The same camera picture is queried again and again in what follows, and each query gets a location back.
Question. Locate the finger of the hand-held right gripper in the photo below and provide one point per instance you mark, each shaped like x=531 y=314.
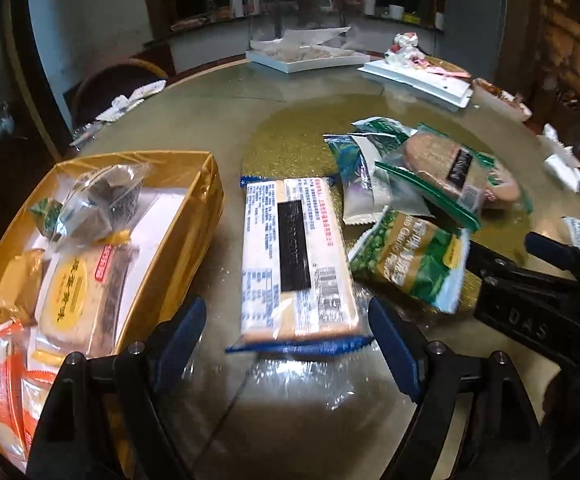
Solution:
x=489 y=262
x=544 y=246

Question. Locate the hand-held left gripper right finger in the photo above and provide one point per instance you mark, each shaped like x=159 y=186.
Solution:
x=392 y=342

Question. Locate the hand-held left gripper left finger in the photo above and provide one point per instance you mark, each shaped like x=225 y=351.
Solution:
x=182 y=327

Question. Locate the green pea snack packet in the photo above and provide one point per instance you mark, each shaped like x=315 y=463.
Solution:
x=412 y=265

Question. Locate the round cracker clear packet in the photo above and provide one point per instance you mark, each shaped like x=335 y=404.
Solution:
x=444 y=167

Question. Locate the blue-edged cracker packet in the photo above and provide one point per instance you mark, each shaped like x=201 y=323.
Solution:
x=295 y=260

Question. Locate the golden cardboard box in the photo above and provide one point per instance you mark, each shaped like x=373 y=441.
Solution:
x=205 y=195

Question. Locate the white green sachet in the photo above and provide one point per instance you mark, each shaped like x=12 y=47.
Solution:
x=362 y=190
x=382 y=127

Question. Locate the plate of red snacks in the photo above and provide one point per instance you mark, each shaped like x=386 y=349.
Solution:
x=502 y=99

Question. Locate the heap of white packets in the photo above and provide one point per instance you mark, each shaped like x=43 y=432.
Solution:
x=564 y=162

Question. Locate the yellow round cake packet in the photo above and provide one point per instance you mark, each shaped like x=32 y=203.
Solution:
x=67 y=300

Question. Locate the dark clear snack packet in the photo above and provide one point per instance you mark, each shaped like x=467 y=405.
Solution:
x=100 y=192

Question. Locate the orange white snack packet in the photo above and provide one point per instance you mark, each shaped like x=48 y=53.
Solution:
x=2 y=390
x=37 y=400

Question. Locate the golden brown snack packet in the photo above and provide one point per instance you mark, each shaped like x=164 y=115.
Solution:
x=17 y=285

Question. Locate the small green packet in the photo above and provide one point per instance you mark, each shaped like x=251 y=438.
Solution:
x=45 y=212

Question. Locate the flat white tray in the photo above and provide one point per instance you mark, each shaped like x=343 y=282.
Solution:
x=419 y=82

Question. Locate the red white decoration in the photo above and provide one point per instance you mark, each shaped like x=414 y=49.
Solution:
x=403 y=46

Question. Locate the pile of white wrappers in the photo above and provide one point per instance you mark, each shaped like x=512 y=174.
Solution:
x=130 y=100

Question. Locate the brown wooden chair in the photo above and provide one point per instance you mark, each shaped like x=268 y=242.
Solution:
x=115 y=77

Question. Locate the white tray with clear cover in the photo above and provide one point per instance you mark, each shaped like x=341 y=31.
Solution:
x=295 y=57

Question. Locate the snack packs on counter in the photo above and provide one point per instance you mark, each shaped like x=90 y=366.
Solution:
x=192 y=22

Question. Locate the small white bottle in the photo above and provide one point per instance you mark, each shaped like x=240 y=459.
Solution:
x=252 y=4

